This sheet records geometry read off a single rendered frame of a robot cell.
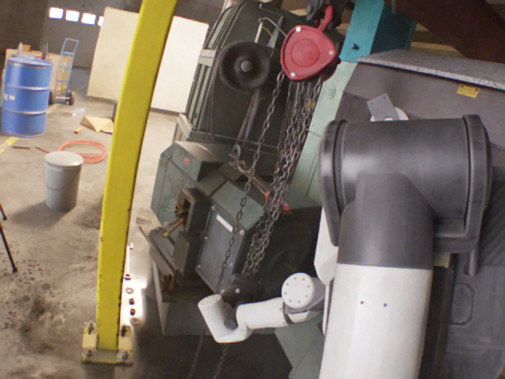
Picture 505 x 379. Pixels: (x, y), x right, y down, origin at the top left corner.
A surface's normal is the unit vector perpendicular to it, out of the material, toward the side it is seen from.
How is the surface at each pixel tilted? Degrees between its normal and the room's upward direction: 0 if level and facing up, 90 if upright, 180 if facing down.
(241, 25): 90
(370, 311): 70
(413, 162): 81
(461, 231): 36
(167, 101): 90
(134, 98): 90
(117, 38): 90
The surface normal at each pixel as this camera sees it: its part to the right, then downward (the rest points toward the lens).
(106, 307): 0.31, 0.40
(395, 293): -0.14, -0.21
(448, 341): -0.50, -0.23
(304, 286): -0.53, -0.43
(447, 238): -0.42, 0.60
